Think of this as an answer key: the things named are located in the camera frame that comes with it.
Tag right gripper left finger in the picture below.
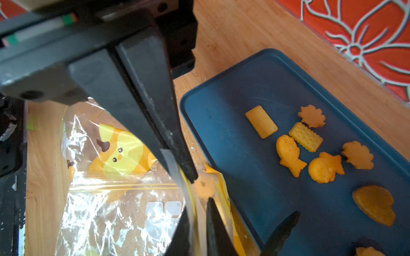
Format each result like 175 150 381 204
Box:
164 208 191 256

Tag waffle square cookie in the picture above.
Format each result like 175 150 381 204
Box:
288 122 323 153

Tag rectangular yellow cookie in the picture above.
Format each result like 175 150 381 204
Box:
245 105 279 139

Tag black metal tongs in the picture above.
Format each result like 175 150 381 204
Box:
260 211 301 256

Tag bag with cream bear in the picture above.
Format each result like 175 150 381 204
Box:
160 148 247 256

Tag orange fish cookie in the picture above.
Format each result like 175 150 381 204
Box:
276 134 307 178

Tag bag with yellow duck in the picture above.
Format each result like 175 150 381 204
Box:
55 99 185 256

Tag round flower cookie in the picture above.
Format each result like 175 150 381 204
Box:
355 247 385 256

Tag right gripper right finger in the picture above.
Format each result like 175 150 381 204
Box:
206 197 238 256

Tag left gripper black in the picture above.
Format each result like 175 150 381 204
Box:
1 1 198 182

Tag leaf shaped cookie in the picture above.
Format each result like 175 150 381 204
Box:
298 105 326 128

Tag dark blue tray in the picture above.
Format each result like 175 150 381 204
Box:
180 49 410 256

